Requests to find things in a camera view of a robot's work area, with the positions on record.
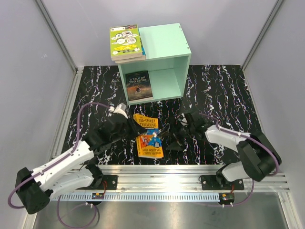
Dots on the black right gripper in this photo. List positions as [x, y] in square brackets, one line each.
[178, 144]

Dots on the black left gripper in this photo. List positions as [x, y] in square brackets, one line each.
[136, 130]

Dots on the orange 130-Storey Treehouse book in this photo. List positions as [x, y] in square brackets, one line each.
[149, 145]

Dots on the dark Tale of Two Cities book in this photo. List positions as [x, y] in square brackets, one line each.
[138, 86]

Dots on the lime green book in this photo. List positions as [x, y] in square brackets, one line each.
[125, 42]

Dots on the blue 26-Storey Treehouse book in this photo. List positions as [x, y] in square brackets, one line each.
[142, 47]

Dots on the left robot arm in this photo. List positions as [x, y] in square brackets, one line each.
[76, 168]

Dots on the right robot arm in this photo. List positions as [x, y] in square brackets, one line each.
[258, 158]

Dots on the black marble pattern mat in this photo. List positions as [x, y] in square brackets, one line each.
[216, 90]

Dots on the mint green open box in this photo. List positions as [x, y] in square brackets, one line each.
[167, 61]

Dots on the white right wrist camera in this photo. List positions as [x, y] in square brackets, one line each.
[182, 119]

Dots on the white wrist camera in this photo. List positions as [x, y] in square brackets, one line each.
[119, 109]
[182, 119]

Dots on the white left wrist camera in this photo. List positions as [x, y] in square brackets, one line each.
[119, 109]

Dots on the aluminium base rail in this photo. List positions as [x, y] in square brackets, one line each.
[169, 183]

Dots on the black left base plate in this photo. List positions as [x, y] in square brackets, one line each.
[109, 182]

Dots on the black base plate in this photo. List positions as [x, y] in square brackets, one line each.
[109, 182]
[209, 182]

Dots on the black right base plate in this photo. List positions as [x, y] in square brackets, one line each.
[209, 182]

